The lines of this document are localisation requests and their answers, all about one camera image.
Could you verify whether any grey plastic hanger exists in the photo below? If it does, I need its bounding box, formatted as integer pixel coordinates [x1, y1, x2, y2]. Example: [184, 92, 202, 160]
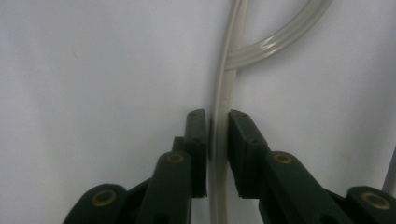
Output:
[207, 0, 334, 224]

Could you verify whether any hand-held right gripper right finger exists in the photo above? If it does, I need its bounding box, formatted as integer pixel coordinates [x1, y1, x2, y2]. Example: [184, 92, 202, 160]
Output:
[227, 108, 357, 224]

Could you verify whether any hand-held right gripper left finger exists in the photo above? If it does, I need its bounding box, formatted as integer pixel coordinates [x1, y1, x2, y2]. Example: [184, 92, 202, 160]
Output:
[136, 108, 209, 224]

